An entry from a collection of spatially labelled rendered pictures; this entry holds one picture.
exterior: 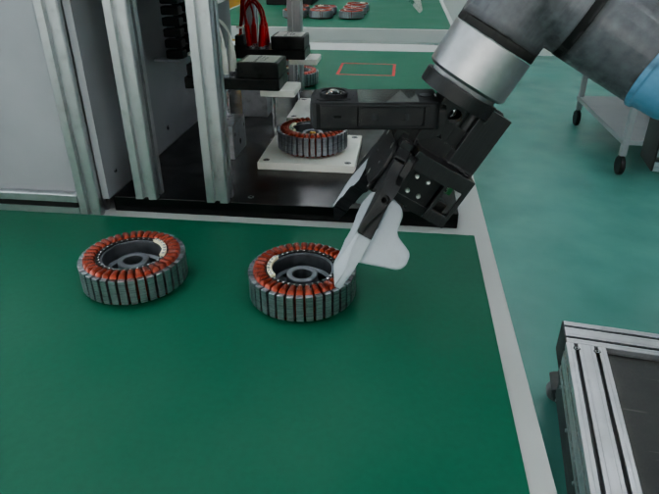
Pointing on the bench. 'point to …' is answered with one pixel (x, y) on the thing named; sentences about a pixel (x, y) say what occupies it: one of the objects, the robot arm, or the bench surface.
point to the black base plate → (258, 178)
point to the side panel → (43, 116)
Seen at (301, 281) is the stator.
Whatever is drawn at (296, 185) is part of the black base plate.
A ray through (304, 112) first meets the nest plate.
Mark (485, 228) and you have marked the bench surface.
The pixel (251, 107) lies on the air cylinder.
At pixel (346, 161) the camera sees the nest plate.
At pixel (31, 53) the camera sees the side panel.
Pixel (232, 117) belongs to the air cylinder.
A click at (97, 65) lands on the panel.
